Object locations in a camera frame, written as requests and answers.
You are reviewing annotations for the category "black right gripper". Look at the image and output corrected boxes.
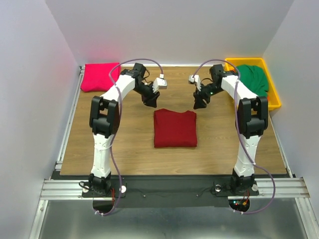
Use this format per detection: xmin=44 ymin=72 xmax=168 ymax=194
xmin=193 ymin=82 xmax=224 ymax=110

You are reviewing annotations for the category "dark red t shirt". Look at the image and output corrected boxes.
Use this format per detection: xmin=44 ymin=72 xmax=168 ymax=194
xmin=154 ymin=109 xmax=197 ymax=148

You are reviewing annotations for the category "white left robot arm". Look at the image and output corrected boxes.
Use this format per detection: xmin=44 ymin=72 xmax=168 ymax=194
xmin=80 ymin=63 xmax=160 ymax=197

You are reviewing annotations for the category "green t shirt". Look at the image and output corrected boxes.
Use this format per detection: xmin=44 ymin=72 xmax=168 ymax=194
xmin=237 ymin=64 xmax=269 ymax=97

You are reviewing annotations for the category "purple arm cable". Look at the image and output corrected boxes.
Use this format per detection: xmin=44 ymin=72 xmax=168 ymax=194
xmin=93 ymin=58 xmax=165 ymax=217
xmin=190 ymin=58 xmax=276 ymax=215

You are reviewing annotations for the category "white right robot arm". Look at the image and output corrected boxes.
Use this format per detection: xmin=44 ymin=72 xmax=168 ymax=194
xmin=188 ymin=64 xmax=268 ymax=197

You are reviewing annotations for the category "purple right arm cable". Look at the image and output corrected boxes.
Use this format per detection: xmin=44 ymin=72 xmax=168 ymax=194
xmin=190 ymin=58 xmax=276 ymax=215

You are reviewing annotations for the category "aluminium frame rail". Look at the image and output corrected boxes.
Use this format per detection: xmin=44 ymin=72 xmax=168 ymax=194
xmin=40 ymin=178 xmax=310 ymax=200

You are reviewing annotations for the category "yellow plastic bin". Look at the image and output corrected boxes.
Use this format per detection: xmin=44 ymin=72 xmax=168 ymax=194
xmin=225 ymin=57 xmax=282 ymax=111

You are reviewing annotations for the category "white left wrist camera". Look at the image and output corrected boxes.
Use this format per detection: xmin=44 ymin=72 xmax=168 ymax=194
xmin=152 ymin=73 xmax=167 ymax=93

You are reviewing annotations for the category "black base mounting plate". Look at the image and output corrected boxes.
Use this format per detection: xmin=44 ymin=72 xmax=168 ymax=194
xmin=79 ymin=175 xmax=259 ymax=215

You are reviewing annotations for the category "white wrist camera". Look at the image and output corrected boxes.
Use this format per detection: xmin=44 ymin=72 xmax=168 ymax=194
xmin=188 ymin=75 xmax=201 ymax=91
xmin=152 ymin=73 xmax=167 ymax=93

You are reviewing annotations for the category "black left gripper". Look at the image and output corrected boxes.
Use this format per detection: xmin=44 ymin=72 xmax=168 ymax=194
xmin=133 ymin=82 xmax=160 ymax=109

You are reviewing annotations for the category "folded pink t shirt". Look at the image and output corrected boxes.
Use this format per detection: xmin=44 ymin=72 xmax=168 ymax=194
xmin=80 ymin=62 xmax=119 ymax=92

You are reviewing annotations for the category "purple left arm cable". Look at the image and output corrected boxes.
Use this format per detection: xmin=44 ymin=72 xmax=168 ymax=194
xmin=93 ymin=58 xmax=165 ymax=217

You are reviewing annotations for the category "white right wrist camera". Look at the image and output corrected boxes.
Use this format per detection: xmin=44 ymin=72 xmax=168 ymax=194
xmin=188 ymin=75 xmax=201 ymax=91

